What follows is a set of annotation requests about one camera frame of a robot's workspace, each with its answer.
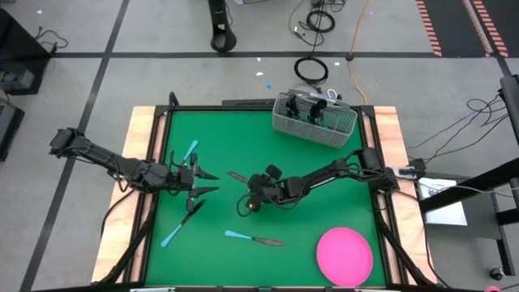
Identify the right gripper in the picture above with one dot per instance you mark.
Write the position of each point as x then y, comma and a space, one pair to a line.
263, 190

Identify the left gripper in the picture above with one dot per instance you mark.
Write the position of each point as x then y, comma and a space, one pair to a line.
184, 178

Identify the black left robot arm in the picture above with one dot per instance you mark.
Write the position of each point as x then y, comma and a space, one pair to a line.
101, 156

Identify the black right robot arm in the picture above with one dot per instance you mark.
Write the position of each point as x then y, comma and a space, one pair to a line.
316, 180

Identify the green table mat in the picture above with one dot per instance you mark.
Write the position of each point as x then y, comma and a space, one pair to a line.
292, 243

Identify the grey plastic cutlery basket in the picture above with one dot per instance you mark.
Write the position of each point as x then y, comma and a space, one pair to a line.
312, 127

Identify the pink round plate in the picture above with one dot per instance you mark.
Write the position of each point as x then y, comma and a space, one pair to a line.
344, 257

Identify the black power adapter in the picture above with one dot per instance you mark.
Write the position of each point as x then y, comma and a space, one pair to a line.
415, 166

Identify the black floor stand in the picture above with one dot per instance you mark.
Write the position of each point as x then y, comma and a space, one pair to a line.
217, 12

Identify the white paper sheet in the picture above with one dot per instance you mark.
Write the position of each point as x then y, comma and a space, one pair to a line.
446, 213

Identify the dark equipment case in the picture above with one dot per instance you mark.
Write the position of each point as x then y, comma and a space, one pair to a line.
10, 130

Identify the grey equipment box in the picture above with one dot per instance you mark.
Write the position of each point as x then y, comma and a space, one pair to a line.
16, 80

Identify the black side table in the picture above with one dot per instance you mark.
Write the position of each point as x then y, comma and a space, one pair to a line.
20, 48

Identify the black caster wheel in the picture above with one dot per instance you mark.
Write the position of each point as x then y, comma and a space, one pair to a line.
496, 273

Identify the pink round object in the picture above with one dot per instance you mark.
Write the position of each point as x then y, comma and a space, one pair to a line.
492, 289

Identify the black aluminium table frame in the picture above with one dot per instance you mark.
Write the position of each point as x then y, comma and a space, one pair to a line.
202, 108

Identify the black metal stand frame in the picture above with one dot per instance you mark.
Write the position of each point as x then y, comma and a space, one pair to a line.
466, 187

